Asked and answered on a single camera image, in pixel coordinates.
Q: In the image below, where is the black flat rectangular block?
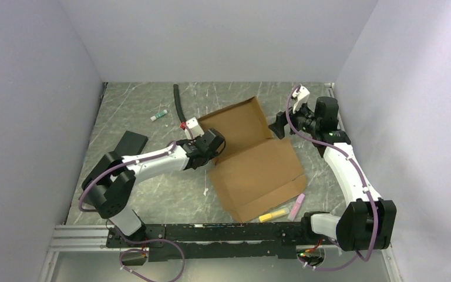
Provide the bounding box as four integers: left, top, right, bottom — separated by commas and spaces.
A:
113, 130, 149, 156

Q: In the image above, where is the yellow highlighter marker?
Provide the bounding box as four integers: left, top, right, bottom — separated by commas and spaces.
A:
258, 207, 290, 223

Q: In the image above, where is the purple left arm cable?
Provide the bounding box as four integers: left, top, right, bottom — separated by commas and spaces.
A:
78, 124, 186, 282

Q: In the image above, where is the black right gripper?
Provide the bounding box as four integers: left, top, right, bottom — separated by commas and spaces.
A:
268, 99, 319, 140

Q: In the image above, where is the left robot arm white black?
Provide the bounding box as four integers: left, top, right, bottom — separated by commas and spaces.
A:
78, 128, 227, 247

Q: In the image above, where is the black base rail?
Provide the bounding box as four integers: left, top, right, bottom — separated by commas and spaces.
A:
106, 221, 324, 262

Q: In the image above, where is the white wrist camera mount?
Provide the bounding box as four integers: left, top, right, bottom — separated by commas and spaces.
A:
291, 84, 310, 114
180, 117, 204, 140

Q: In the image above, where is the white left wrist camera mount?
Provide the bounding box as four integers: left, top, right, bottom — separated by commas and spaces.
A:
180, 117, 204, 140

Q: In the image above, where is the brown cardboard box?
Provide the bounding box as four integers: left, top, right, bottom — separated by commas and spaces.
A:
198, 98, 307, 222

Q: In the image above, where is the pink highlighter marker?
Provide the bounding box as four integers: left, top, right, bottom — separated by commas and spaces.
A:
287, 193, 305, 221

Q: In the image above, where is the black rubber hose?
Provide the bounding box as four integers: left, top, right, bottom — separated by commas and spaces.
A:
173, 83, 189, 124

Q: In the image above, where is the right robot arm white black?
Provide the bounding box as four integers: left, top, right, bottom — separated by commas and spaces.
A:
269, 95, 397, 251

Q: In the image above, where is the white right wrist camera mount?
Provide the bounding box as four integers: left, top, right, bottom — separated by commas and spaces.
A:
291, 84, 310, 114

